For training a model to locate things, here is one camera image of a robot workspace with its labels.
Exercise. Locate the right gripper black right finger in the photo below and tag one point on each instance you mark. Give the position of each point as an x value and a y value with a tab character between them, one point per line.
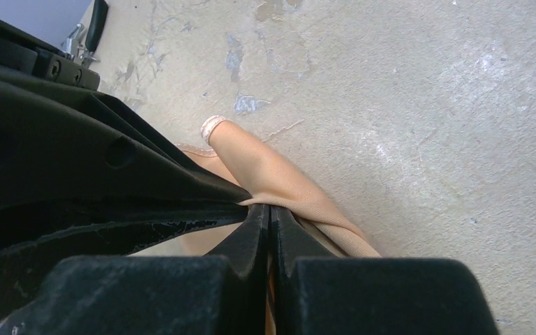
317	292

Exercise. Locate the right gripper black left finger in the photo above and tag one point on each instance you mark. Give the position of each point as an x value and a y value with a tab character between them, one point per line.
222	292

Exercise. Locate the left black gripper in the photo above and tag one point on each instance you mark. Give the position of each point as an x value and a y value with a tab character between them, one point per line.
83	174

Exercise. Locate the orange cloth napkin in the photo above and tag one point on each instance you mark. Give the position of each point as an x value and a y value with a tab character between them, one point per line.
242	158

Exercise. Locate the black handled pliers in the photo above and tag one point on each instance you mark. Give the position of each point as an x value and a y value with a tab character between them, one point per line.
82	42

